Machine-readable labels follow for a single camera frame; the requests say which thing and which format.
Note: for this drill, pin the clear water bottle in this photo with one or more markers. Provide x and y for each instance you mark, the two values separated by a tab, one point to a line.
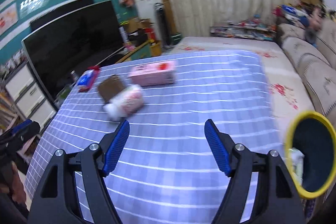
74	76

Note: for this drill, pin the black tower fan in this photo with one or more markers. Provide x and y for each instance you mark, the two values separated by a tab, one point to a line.
163	25

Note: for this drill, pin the blue checkered tablecloth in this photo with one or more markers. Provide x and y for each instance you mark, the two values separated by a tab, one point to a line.
167	173

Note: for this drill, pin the white supplement bottle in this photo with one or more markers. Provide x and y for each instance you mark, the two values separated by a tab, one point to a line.
125	103

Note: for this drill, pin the tv cabinet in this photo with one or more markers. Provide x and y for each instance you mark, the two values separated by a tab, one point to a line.
141	52

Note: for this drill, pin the large black television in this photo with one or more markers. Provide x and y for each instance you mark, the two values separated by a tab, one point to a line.
72	43

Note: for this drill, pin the white drawer unit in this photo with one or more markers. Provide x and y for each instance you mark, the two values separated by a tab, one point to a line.
28	97

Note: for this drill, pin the yellow rimmed trash bin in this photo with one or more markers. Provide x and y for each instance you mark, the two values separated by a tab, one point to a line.
310	155

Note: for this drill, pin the brown plastic container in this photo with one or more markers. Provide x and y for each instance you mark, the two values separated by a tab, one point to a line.
110	88

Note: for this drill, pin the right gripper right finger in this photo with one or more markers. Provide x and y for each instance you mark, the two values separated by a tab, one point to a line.
276	200

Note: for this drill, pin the pink strawberry milk carton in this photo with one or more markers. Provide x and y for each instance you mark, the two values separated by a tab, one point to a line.
158	73

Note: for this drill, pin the red tray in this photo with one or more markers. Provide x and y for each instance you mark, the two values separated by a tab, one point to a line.
97	70

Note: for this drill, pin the blue tissue pack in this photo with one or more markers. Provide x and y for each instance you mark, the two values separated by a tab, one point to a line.
86	79

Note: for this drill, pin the beige sofa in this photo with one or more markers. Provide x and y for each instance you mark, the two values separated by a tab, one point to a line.
313	57

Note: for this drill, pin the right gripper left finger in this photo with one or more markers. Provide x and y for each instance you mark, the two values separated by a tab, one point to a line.
56	200

